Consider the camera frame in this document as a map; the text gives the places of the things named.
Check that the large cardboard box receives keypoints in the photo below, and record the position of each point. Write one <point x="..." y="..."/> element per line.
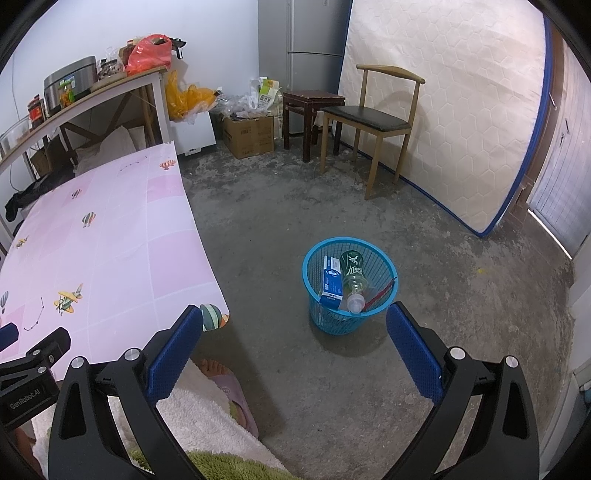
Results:
<point x="249" y="136"/>

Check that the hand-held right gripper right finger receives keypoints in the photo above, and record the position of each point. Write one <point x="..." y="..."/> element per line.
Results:
<point x="413" y="355"/>

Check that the pink printed tablecloth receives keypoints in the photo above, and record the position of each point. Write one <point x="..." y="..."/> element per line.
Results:
<point x="115" y="230"/>

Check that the pile of clear plastic bags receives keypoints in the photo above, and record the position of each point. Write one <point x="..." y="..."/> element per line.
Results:
<point x="235" y="106"/>

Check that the black cloth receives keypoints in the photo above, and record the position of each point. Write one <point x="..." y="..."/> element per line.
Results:
<point x="27" y="194"/>

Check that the white pillows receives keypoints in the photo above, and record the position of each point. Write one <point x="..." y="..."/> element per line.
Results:
<point x="111" y="143"/>

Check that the wooden side table white frame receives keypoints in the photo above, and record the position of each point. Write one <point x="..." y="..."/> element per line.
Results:
<point x="106" y="92"/>

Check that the orange plastic bag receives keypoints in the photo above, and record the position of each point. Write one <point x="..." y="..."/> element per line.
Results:
<point x="184" y="97"/>

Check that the silver rice cooker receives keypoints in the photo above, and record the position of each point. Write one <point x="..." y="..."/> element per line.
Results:
<point x="78" y="74"/>

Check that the white mattress blue edge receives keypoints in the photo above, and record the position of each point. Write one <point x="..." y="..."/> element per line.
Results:
<point x="452" y="115"/>

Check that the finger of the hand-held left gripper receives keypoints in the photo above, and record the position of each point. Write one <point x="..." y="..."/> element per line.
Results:
<point x="46" y="355"/>
<point x="8" y="336"/>

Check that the red jar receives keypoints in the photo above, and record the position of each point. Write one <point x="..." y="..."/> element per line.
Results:
<point x="36" y="113"/>

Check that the person's left hand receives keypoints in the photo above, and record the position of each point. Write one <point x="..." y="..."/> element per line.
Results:
<point x="25" y="447"/>

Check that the small blue white box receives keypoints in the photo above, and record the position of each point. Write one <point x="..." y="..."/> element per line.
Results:
<point x="331" y="281"/>

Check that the grey refrigerator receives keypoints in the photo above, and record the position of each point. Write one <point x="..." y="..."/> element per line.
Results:
<point x="304" y="46"/>

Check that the green label plastic bottle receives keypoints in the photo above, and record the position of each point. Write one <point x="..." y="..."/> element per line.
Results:
<point x="353" y="267"/>

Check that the white green rice bag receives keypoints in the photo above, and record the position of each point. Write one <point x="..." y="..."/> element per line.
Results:
<point x="265" y="97"/>

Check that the white chest freezer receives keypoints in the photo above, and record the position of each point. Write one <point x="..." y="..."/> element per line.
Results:
<point x="194" y="134"/>

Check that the pink slipper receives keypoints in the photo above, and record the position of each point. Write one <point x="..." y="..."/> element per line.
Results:
<point x="238" y="401"/>

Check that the red plastic bag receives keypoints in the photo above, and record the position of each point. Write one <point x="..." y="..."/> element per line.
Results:
<point x="147" y="55"/>

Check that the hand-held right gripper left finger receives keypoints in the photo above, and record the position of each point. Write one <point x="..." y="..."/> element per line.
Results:
<point x="175" y="355"/>

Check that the dark wooden stool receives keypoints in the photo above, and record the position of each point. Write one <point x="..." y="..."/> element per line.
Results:
<point x="314" y="98"/>

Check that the small brown cardboard box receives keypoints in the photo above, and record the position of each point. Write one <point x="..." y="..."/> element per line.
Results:
<point x="44" y="159"/>

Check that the white fleece robe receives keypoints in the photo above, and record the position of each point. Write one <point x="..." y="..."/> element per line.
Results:
<point x="198" y="429"/>

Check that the green fleece cloth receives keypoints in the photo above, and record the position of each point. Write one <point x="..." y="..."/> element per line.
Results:
<point x="231" y="466"/>

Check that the clear jar orange snacks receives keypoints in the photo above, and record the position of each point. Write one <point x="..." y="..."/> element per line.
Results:
<point x="67" y="94"/>

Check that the wooden chair black seat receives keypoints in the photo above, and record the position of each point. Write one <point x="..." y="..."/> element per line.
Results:
<point x="364" y="117"/>

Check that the grey ribbed door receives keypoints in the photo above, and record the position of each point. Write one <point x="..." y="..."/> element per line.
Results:
<point x="558" y="184"/>

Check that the person's foot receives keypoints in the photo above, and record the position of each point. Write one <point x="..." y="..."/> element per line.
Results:
<point x="214" y="368"/>

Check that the glass bowl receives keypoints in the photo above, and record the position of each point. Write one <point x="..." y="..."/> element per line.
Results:
<point x="14" y="136"/>

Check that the blue plastic basket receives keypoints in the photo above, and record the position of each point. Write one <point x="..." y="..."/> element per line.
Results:
<point x="323" y="318"/>

